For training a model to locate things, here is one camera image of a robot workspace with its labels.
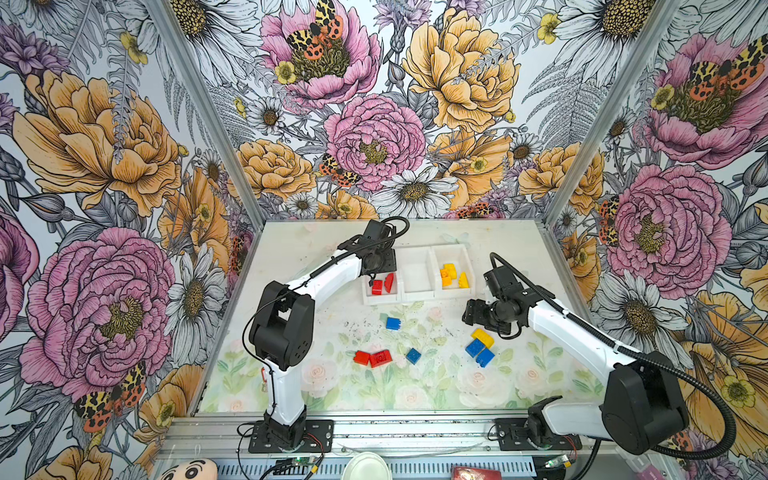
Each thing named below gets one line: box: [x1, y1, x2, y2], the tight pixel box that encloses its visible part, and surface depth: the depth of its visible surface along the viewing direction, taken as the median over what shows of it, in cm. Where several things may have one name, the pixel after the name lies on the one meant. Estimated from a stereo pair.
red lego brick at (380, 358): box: [369, 349, 393, 368], surface depth 88 cm
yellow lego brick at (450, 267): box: [443, 263, 457, 280], surface depth 107 cm
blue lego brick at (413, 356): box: [405, 347, 422, 365], surface depth 88 cm
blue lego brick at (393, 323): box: [386, 317, 401, 331], surface depth 96 cm
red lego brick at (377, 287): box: [372, 280, 383, 295], surface depth 104 cm
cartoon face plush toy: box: [159, 458, 219, 480], surface depth 65 cm
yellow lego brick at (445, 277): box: [440, 268, 453, 287], surface depth 104 cm
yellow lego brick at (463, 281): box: [458, 271, 471, 289], surface depth 104 cm
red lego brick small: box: [353, 350, 371, 366], surface depth 88 cm
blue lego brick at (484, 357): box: [476, 348, 495, 368], surface depth 87 cm
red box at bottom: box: [451, 466, 502, 480], surface depth 67 cm
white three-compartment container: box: [362, 244, 476, 305], surface depth 104 cm
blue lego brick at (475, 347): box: [465, 338, 486, 358], surface depth 90 cm
